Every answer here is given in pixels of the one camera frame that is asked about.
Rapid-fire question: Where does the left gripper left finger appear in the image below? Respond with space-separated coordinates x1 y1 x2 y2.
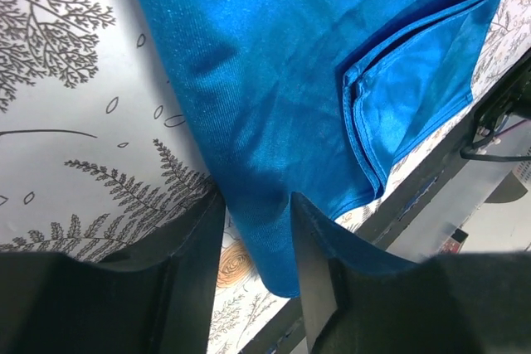
1 190 225 353

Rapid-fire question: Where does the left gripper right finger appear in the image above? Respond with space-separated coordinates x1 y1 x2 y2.
290 192 530 353

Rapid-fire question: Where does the blue satin napkin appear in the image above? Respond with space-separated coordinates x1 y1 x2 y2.
139 0 501 297

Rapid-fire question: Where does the floral tablecloth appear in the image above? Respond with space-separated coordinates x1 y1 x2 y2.
1 0 530 353

